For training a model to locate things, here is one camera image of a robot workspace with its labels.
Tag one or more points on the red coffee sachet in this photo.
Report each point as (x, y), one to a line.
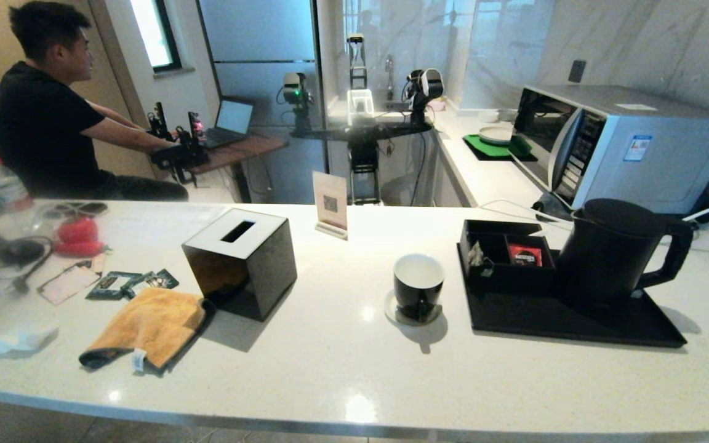
(525, 255)

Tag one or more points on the red toy strawberry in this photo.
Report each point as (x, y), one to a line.
(77, 230)

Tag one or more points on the silver microwave oven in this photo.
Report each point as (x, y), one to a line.
(650, 154)

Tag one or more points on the red toy chili pepper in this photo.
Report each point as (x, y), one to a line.
(77, 248)

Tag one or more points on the person in black shirt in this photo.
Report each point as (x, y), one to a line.
(40, 135)

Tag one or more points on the black electric kettle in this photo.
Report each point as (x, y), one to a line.
(607, 252)

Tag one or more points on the torn pink foil sachet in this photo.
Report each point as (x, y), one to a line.
(68, 283)

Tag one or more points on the pyramid tea bag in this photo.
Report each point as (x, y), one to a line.
(476, 253)

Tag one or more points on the white plate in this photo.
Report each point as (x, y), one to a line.
(496, 135)

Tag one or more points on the black compartment sachet box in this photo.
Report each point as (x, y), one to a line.
(514, 280)

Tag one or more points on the clear bottle red cap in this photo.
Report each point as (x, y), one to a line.
(7, 187)

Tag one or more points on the black round power adapter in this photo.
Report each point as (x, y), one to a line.
(20, 252)

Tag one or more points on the black mug white inside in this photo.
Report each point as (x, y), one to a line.
(419, 295)

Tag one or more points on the dark green tea packet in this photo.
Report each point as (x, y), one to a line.
(159, 280)
(108, 285)

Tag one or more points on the black wall socket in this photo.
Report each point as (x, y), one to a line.
(577, 71)

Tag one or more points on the grey refrigerator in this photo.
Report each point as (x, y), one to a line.
(262, 37)

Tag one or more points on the crumpled white tissue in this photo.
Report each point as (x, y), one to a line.
(22, 338)

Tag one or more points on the dark framed window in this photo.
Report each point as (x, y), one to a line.
(154, 34)

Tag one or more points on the brown wooden desk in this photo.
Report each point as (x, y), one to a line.
(250, 147)

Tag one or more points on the black rectangular serving tray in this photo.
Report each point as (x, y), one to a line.
(545, 321)

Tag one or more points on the open laptop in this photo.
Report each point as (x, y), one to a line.
(231, 118)

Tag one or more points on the black cube tissue box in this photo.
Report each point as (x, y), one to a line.
(250, 271)

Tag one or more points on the green mat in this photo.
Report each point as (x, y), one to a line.
(484, 149)

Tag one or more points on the small white bowl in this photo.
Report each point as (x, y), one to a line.
(507, 114)

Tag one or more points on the chrome faucet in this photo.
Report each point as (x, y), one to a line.
(389, 74)

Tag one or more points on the QR code table sign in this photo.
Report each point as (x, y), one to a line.
(330, 203)

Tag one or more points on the white round saucer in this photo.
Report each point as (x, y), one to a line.
(391, 311)

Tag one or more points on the orange microfibre cloth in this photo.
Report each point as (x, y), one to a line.
(151, 326)

